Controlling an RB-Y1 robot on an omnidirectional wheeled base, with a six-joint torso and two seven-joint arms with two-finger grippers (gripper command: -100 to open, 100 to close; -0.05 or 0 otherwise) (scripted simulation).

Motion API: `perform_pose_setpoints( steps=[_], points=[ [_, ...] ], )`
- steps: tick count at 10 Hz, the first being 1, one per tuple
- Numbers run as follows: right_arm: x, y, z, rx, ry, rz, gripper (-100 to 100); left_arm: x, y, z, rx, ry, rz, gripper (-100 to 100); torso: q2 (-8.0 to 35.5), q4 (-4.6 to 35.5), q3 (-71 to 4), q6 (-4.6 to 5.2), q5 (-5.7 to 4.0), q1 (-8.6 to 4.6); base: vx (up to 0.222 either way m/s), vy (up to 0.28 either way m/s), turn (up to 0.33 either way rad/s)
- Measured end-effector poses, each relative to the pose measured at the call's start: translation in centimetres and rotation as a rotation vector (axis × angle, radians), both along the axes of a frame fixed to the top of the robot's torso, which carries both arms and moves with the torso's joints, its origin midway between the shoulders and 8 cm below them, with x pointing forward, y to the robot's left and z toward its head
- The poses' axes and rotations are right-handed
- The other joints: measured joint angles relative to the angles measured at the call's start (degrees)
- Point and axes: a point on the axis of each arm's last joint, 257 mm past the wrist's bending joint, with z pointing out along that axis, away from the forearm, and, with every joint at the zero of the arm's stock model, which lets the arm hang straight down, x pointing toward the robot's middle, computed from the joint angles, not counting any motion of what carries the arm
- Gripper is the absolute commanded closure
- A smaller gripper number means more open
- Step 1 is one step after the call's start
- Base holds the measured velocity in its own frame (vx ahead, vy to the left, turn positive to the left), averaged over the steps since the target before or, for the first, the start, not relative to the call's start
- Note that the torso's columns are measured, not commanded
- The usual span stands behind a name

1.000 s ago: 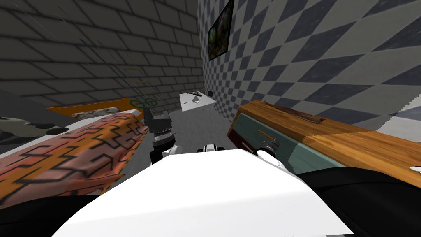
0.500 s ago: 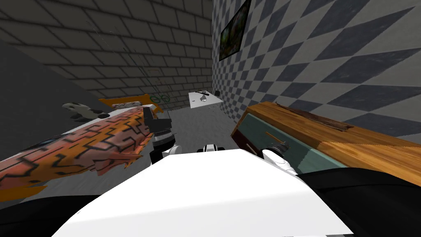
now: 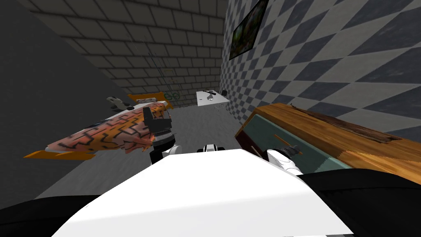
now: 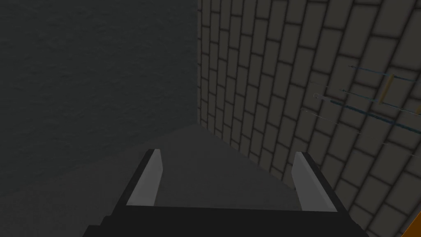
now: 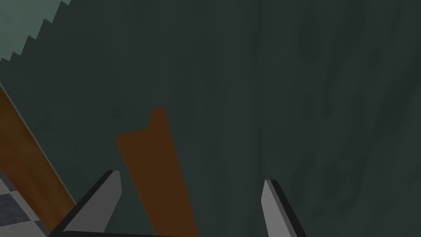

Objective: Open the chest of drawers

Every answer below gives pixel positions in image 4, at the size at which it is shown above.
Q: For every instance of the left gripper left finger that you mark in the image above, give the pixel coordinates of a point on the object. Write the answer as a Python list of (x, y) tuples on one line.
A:
[(146, 182)]

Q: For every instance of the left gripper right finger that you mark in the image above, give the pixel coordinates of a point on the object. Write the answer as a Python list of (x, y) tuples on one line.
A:
[(314, 187)]

